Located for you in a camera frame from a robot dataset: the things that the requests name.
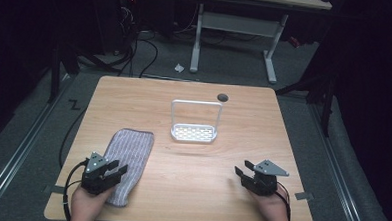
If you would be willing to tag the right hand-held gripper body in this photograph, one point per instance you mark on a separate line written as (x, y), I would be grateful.
(262, 181)

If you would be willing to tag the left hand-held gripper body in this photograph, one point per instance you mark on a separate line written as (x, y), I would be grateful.
(96, 179)

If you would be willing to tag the purple striped cloth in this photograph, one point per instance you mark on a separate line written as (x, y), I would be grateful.
(132, 154)

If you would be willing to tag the grey tape strip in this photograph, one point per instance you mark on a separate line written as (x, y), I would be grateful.
(52, 188)
(303, 196)

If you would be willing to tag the black round table grommet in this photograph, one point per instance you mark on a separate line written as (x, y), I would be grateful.
(222, 97)

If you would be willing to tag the black metal stand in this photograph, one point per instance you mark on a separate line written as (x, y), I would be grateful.
(321, 92)
(57, 71)

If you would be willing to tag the crumpled white paper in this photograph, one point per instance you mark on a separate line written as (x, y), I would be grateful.
(179, 68)

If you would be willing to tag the metal floor rail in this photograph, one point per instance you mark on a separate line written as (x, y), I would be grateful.
(18, 153)
(336, 170)

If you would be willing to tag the white metal frame desk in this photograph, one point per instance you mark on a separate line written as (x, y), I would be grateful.
(238, 24)

